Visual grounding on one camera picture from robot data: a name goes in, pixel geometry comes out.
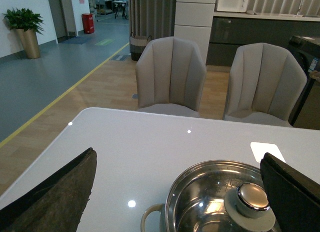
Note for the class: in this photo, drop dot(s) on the red bin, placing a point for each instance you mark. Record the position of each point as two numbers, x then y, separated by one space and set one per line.
88 23

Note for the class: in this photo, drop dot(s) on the dark kitchen counter cabinet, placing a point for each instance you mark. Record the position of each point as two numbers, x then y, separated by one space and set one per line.
229 33

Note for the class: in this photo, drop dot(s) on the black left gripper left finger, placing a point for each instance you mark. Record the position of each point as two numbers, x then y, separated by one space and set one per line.
57 203

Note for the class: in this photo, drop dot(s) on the glass pot lid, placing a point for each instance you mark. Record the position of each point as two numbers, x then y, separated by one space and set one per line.
247 204

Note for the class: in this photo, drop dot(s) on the background desk with chair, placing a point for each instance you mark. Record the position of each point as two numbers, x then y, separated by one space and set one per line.
120 7

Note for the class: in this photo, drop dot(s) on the gold plant pot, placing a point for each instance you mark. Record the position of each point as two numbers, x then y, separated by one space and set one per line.
29 43

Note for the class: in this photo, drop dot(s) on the white microwave oven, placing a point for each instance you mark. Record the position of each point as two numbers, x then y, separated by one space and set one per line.
237 6

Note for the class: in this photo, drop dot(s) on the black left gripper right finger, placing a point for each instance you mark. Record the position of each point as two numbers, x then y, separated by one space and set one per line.
293 197

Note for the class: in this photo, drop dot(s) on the beige chair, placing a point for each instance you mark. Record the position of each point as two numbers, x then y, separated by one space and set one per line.
170 76
265 82

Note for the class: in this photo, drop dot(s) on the beige chair right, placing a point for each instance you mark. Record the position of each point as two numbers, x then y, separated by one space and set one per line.
265 82

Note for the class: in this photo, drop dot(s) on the green potted plant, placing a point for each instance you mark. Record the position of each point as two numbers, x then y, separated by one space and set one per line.
24 19

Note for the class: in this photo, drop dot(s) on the blue floor mat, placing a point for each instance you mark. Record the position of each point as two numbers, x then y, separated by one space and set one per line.
77 40

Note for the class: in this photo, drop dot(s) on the woven striped basket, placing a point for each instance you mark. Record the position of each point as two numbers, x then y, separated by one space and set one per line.
137 45

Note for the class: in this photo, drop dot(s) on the beige chair left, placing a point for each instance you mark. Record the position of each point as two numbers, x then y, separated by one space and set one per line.
170 76

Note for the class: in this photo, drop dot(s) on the stainless steel pot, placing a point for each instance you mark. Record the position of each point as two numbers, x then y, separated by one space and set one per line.
200 207

